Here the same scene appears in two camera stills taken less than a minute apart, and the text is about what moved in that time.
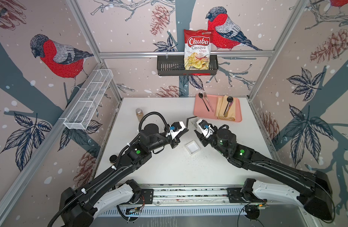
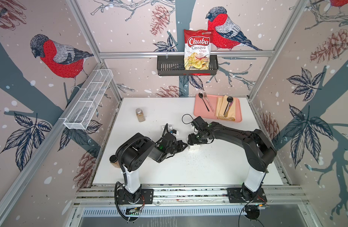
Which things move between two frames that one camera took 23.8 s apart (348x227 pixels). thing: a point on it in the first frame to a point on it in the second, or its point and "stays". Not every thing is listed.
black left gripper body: x=173 y=143 to x=175 y=148
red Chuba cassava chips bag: x=197 y=44 stays
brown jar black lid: x=113 y=159 stays
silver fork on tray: x=205 y=95 stays
